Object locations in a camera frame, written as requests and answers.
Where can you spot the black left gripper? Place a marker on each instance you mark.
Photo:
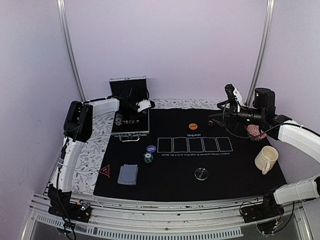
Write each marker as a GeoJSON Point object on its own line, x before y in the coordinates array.
{"type": "Point", "coordinates": [134, 115]}

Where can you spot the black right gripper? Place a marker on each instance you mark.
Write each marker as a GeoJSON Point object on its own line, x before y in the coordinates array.
{"type": "Point", "coordinates": [233, 112]}

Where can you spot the orange black poker chips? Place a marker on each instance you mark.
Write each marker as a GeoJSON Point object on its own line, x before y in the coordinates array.
{"type": "Point", "coordinates": [210, 123]}

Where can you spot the long poker chip stack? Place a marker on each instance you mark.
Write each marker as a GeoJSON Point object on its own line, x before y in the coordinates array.
{"type": "Point", "coordinates": [118, 120]}

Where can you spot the orange big blind button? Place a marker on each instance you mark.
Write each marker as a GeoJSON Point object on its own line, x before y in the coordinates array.
{"type": "Point", "coordinates": [193, 126]}

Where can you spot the purple small blind button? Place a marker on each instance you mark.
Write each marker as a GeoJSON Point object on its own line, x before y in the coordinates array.
{"type": "Point", "coordinates": [151, 148]}

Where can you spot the green poker chip pile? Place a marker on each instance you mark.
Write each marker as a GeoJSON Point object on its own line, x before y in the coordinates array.
{"type": "Point", "coordinates": [148, 157]}

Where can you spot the clear dealer button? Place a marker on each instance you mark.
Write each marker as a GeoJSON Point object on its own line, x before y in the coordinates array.
{"type": "Point", "coordinates": [201, 173]}

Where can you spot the blue patterned card deck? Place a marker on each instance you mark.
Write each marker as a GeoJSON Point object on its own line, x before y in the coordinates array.
{"type": "Point", "coordinates": [128, 175]}

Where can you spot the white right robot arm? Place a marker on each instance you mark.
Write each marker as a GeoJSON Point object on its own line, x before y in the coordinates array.
{"type": "Point", "coordinates": [298, 147]}

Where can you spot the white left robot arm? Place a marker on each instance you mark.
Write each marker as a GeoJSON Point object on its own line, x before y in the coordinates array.
{"type": "Point", "coordinates": [77, 130]}

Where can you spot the red dice row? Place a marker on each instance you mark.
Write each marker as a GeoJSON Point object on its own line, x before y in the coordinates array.
{"type": "Point", "coordinates": [131, 122]}

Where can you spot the aluminium poker chip case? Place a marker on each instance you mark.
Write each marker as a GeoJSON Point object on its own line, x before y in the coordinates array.
{"type": "Point", "coordinates": [130, 132]}

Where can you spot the red patterned round tin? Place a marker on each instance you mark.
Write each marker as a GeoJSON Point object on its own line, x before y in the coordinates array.
{"type": "Point", "coordinates": [255, 133]}

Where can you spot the black poker mat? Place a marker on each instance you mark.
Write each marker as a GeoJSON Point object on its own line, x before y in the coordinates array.
{"type": "Point", "coordinates": [230, 162]}

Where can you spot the cream ribbed mug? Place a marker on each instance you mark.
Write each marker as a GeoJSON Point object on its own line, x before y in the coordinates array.
{"type": "Point", "coordinates": [266, 159]}

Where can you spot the red triangle all-in marker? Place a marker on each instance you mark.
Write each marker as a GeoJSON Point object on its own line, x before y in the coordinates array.
{"type": "Point", "coordinates": [105, 171]}

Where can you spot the floral white tablecloth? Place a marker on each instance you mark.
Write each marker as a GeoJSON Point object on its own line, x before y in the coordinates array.
{"type": "Point", "coordinates": [91, 155]}

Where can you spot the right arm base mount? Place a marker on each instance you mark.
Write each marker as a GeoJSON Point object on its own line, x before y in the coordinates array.
{"type": "Point", "coordinates": [259, 211]}

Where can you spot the right aluminium frame post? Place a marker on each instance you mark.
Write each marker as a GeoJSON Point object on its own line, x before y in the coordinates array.
{"type": "Point", "coordinates": [268, 17]}

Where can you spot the aluminium frame post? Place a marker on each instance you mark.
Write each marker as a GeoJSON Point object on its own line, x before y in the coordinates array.
{"type": "Point", "coordinates": [62, 13]}
{"type": "Point", "coordinates": [268, 17]}

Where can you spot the left aluminium frame post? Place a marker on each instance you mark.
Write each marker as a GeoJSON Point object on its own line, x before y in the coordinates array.
{"type": "Point", "coordinates": [62, 13]}

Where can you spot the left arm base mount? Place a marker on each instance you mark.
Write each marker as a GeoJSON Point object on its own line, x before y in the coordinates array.
{"type": "Point", "coordinates": [61, 206]}

